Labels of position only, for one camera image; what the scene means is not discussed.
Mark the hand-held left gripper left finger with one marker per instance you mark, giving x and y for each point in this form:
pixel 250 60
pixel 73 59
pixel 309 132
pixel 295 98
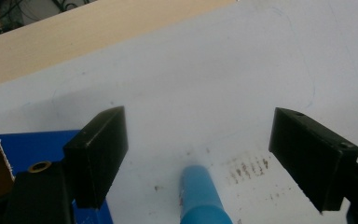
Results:
pixel 98 158

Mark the blue cardboard box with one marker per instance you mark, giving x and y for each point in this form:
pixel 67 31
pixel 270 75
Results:
pixel 37 161

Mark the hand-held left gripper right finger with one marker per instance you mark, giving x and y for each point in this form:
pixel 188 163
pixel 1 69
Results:
pixel 313 155

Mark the blue marker pen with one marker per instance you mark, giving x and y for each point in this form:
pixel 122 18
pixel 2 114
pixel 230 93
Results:
pixel 200 196

